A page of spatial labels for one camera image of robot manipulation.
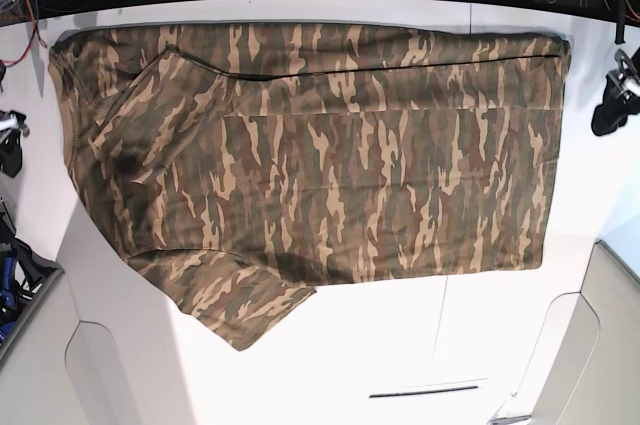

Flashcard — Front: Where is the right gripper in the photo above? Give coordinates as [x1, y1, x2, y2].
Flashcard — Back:
[0, 111, 28, 178]

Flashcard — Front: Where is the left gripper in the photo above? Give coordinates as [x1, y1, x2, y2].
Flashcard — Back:
[591, 49, 639, 137]

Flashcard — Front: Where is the camouflage T-shirt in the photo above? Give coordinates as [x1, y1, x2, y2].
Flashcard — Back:
[48, 23, 571, 350]

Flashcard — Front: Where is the blue and black clutter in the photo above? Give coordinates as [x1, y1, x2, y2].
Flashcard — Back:
[1, 200, 55, 344]

